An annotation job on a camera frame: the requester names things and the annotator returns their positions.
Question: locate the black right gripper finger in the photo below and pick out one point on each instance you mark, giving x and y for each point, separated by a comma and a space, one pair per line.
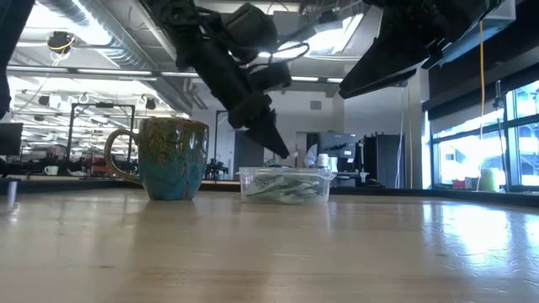
379, 67

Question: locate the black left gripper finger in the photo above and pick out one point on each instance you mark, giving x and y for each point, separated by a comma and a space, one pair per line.
269, 134

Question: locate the white printed sweetener packet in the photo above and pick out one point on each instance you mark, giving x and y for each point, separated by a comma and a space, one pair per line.
269, 182
295, 191

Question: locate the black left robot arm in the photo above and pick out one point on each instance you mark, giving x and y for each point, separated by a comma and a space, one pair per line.
202, 42

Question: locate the person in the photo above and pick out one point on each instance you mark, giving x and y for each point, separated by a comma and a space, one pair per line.
311, 156

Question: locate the white cup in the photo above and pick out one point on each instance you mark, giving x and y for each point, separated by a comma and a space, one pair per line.
323, 161

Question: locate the small black robot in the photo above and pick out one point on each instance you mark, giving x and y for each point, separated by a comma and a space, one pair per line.
216, 170

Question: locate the black computer monitor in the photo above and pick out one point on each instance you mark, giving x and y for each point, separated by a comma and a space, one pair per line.
10, 139
337, 147

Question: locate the clear plastic container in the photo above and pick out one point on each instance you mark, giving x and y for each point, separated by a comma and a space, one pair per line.
324, 185

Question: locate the black cabinet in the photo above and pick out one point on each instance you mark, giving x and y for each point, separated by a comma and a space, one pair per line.
383, 160

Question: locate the green-blue glazed ceramic mug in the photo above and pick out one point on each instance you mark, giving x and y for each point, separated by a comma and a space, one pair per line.
172, 160

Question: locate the small red object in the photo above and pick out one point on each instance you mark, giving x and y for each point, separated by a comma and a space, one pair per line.
458, 184

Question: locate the yellow-green cylinder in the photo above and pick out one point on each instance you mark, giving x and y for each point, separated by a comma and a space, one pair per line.
489, 180

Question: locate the white mug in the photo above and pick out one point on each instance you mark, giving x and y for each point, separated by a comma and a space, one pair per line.
51, 170

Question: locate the black metal rig frame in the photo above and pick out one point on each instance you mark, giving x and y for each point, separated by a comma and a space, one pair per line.
101, 105

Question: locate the black overhead frame post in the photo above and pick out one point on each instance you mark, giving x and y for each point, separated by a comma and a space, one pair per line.
8, 42

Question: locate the silver metal post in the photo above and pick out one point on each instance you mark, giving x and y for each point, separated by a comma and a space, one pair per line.
12, 195

